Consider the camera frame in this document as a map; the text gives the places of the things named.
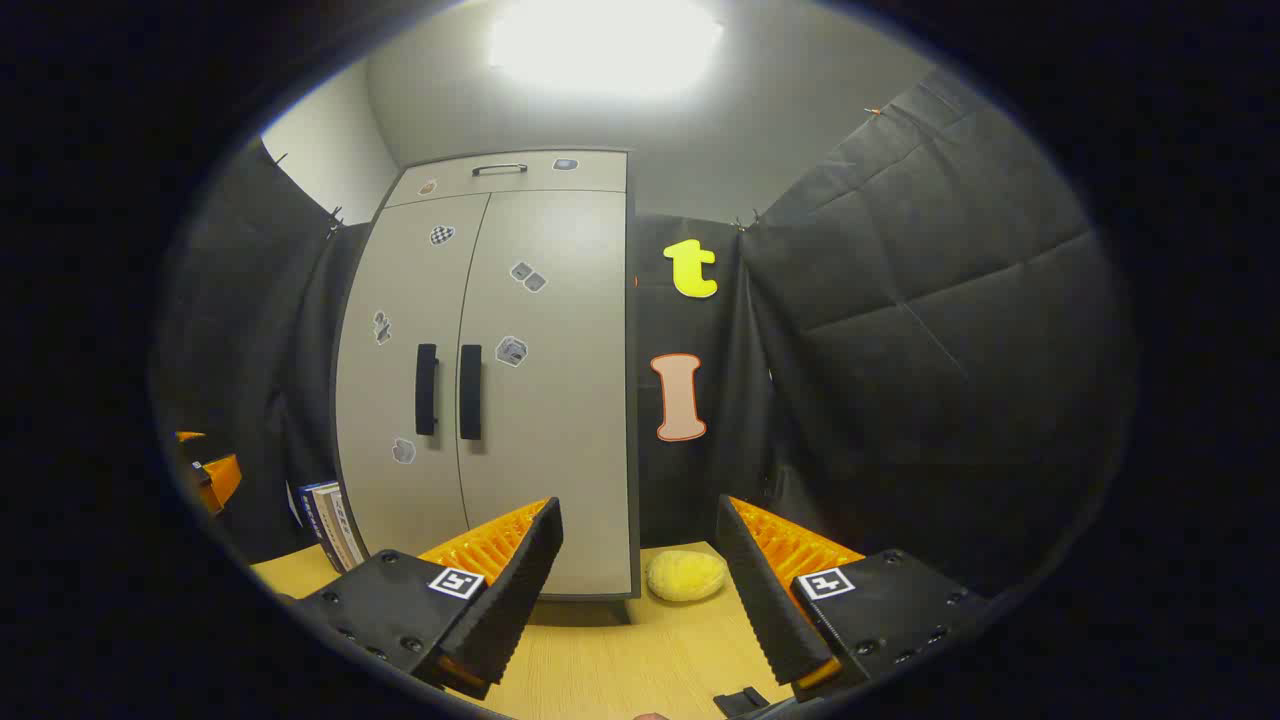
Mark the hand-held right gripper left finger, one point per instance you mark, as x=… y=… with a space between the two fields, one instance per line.
x=520 y=590

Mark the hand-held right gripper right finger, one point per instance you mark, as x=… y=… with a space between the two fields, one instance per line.
x=765 y=600

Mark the grey shoe cabinet door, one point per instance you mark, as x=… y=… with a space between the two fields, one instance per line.
x=560 y=450
x=375 y=400

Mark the grey double-door shoe cabinet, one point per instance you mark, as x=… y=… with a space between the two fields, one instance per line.
x=633 y=400

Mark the grey cabinet drawer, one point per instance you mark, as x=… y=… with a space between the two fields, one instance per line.
x=600 y=175

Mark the yellow sponge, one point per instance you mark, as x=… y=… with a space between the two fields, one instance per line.
x=685 y=577

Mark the blue and white books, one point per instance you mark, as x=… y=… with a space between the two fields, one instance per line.
x=335 y=525

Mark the large ceiling light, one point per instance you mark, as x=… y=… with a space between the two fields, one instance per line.
x=605 y=45

